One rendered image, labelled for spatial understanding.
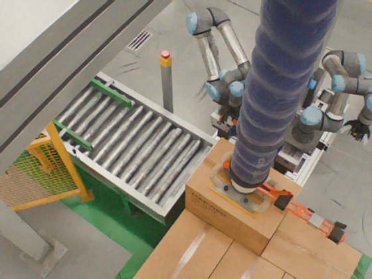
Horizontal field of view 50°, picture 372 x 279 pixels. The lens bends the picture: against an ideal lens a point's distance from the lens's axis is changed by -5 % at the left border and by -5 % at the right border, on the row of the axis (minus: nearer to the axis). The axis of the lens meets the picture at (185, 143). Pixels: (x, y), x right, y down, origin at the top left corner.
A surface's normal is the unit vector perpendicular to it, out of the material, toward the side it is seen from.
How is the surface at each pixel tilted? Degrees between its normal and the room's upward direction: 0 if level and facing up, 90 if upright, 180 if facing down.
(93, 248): 0
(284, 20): 80
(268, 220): 0
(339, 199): 0
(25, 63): 90
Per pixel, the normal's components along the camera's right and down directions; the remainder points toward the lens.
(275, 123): 0.11, 0.69
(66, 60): 0.82, 0.50
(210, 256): 0.00, -0.48
